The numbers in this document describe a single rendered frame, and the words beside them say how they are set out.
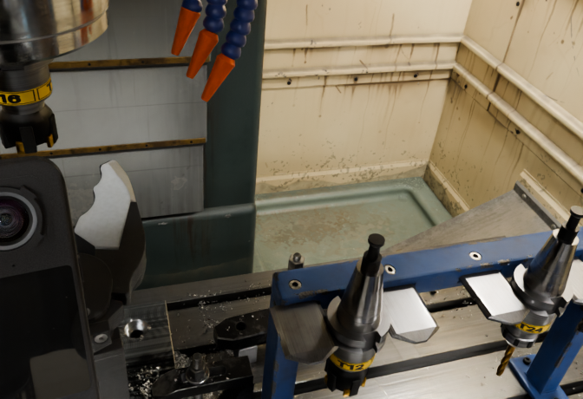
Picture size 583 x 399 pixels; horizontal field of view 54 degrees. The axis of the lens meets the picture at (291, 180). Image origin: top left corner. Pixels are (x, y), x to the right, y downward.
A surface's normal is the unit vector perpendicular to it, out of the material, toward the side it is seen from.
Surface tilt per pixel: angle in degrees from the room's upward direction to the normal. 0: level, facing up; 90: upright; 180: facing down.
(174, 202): 90
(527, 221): 24
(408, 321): 0
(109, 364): 92
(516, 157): 90
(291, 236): 0
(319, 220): 0
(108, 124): 90
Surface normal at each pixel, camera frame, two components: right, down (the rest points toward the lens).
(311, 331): 0.08, -0.80
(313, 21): 0.28, 0.59
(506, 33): -0.96, 0.10
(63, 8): 0.80, 0.41
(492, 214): -0.32, -0.69
